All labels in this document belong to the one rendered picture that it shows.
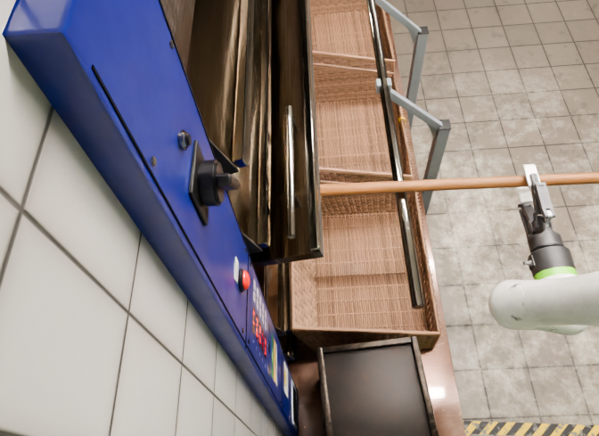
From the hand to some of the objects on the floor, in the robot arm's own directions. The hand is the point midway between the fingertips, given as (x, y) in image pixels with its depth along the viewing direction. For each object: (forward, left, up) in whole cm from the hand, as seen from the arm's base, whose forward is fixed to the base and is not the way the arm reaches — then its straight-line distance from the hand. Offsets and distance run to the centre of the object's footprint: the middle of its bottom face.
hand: (527, 182), depth 131 cm
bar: (+31, +21, -119) cm, 124 cm away
